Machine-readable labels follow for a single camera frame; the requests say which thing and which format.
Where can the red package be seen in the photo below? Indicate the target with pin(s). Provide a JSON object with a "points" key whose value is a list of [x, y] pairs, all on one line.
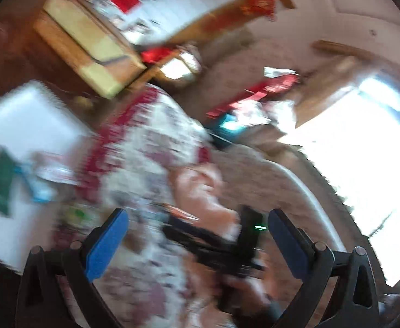
{"points": [[254, 92]]}

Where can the teal basin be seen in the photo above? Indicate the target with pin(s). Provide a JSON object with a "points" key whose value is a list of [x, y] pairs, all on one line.
{"points": [[230, 124]]}

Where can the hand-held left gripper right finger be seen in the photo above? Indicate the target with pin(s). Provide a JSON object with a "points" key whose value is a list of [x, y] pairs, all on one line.
{"points": [[288, 242]]}

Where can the wooden rack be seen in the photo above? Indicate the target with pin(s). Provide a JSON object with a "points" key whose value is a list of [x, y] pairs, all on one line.
{"points": [[183, 65]]}

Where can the dark green snack packet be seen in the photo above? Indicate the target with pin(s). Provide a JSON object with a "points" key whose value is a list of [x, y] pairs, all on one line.
{"points": [[0, 179]]}

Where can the floral fleece blanket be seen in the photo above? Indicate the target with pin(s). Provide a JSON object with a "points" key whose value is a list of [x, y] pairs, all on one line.
{"points": [[152, 150]]}

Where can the striped white paper tray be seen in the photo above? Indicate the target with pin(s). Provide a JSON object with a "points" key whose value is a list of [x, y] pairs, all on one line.
{"points": [[32, 126]]}

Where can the red bag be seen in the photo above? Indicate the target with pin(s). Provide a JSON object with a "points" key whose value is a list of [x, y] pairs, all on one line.
{"points": [[155, 54]]}

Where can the wooden table yellow top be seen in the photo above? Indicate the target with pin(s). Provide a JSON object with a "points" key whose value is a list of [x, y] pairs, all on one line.
{"points": [[84, 41]]}

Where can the red hanging decoration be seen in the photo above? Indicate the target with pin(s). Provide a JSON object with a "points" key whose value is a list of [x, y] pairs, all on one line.
{"points": [[259, 3]]}

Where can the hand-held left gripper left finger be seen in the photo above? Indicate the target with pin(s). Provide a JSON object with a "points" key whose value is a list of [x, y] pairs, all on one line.
{"points": [[106, 246]]}

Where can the person's right hand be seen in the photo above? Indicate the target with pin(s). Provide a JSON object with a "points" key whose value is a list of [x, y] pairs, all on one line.
{"points": [[246, 290]]}

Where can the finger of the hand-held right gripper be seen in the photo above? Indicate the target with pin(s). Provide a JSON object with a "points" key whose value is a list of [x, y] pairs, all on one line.
{"points": [[200, 227], [213, 254]]}

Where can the bright window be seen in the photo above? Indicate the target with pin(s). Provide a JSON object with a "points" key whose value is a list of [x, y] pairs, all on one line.
{"points": [[357, 160]]}

